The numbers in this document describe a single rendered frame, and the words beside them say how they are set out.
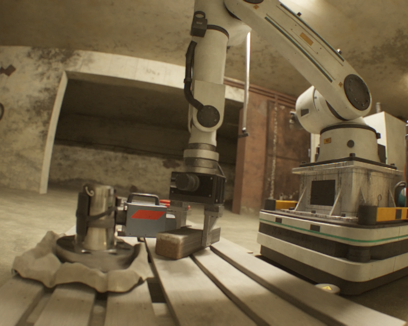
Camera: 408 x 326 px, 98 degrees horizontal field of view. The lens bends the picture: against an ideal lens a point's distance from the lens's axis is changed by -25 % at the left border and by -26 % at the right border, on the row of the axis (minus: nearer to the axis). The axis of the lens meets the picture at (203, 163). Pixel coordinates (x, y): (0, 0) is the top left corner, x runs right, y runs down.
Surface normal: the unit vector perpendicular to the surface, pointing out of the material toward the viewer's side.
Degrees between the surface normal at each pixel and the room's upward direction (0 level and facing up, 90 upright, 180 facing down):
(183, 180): 90
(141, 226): 90
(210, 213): 90
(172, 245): 90
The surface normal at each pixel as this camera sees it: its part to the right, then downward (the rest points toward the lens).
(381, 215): 0.25, -0.10
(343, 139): -0.66, -0.15
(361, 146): -0.20, -0.14
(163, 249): -0.40, -0.15
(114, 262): 0.77, 0.00
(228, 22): 0.55, -0.06
